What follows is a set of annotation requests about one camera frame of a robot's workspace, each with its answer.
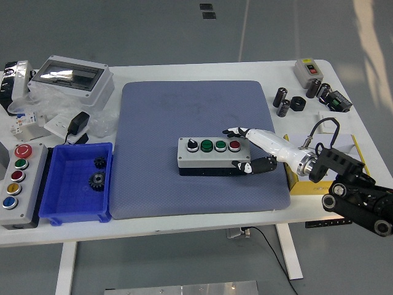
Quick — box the yellow white cardboard box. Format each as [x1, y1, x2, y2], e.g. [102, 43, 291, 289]
[282, 133, 367, 196]

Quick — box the white table leg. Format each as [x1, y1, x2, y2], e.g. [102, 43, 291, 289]
[55, 242, 77, 295]
[275, 223, 304, 280]

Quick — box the black hexagonal nut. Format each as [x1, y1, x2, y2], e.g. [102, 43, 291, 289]
[290, 96, 307, 112]

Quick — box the white black wrapped device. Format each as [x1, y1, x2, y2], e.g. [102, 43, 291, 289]
[0, 60, 34, 116]

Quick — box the blue-grey table mat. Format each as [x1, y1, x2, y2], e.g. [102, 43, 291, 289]
[109, 80, 291, 220]

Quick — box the black table control panel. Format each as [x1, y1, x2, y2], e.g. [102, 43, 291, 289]
[305, 217, 353, 229]

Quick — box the grey five-button control box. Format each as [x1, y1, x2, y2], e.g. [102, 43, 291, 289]
[0, 143, 49, 230]

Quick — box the black power cable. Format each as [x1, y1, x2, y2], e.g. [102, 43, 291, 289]
[245, 226, 298, 295]

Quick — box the black power adapter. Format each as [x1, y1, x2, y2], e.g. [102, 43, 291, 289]
[63, 111, 91, 145]

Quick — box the blue plastic bin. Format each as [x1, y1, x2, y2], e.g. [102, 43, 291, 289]
[39, 142, 114, 227]

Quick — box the black module with green terminal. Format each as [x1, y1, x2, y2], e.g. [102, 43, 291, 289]
[325, 90, 353, 113]

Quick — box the grey two-button switch box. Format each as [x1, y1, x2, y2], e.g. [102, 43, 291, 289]
[293, 58, 325, 89]

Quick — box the grey four-control button box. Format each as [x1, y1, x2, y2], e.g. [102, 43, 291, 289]
[177, 136, 252, 177]

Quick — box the grey metal plate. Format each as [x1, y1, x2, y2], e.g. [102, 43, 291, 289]
[14, 124, 52, 143]

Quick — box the grey enclosure with clear lid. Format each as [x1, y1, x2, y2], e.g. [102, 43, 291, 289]
[27, 55, 115, 108]

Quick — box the white wall switch plate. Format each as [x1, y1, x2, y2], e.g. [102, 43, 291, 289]
[317, 110, 352, 135]

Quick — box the clear plastic bag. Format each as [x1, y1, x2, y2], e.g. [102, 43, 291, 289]
[7, 82, 119, 139]

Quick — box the large black bevel gear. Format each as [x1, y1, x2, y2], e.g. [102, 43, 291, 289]
[88, 171, 107, 193]

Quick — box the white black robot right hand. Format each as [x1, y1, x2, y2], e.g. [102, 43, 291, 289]
[222, 126, 308, 176]

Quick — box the white wall socket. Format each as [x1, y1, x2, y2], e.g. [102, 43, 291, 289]
[44, 113, 88, 144]

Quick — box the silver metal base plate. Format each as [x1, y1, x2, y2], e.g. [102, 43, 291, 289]
[103, 280, 259, 295]

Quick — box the grey under-table box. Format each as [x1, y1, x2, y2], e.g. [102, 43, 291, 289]
[226, 226, 251, 239]

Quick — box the black cylindrical capacitor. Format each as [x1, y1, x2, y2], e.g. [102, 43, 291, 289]
[316, 82, 332, 101]
[273, 87, 289, 108]
[276, 98, 291, 117]
[305, 78, 322, 99]

